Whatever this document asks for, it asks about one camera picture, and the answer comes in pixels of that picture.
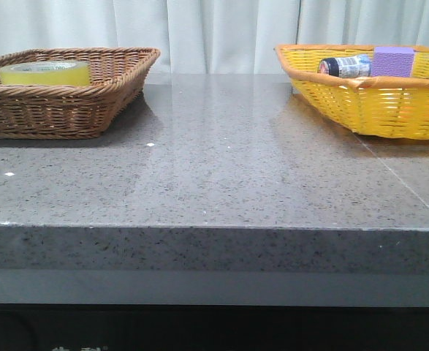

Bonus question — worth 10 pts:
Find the brown wicker basket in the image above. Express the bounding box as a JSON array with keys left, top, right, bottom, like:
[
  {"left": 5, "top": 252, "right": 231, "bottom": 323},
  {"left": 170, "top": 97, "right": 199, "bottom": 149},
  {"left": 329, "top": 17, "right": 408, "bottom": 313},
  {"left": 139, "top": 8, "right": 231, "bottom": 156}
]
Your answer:
[{"left": 0, "top": 47, "right": 160, "bottom": 140}]

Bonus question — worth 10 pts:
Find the white curtain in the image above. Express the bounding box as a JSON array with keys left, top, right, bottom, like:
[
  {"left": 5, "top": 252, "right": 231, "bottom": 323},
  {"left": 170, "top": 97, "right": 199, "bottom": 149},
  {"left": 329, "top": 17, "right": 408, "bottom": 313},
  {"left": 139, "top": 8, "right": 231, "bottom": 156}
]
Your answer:
[{"left": 0, "top": 1, "right": 429, "bottom": 74}]

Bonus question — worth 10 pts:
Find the purple sponge block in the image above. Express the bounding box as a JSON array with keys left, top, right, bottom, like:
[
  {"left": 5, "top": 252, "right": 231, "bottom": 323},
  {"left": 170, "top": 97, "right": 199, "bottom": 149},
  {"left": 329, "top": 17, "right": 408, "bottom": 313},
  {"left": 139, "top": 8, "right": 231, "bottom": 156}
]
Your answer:
[{"left": 371, "top": 46, "right": 415, "bottom": 78}]

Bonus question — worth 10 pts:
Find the yellow clear tape roll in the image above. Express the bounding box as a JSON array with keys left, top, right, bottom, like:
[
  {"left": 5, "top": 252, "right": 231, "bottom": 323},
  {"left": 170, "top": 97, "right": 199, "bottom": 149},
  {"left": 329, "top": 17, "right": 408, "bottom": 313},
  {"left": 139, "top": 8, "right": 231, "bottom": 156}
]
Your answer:
[{"left": 0, "top": 60, "right": 91, "bottom": 86}]

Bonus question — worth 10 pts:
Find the small bottle with black cap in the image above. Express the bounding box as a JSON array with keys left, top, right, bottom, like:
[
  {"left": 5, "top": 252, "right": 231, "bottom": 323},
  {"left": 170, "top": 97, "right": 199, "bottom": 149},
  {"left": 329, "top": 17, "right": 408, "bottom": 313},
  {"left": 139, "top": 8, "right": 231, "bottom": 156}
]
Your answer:
[{"left": 317, "top": 54, "right": 371, "bottom": 78}]

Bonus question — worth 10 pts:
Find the yellow woven basket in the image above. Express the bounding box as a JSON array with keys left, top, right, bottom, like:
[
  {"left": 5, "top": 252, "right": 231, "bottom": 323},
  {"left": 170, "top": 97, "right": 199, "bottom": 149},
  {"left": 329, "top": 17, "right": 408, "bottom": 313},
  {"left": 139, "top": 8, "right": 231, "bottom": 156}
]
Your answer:
[{"left": 275, "top": 44, "right": 429, "bottom": 140}]

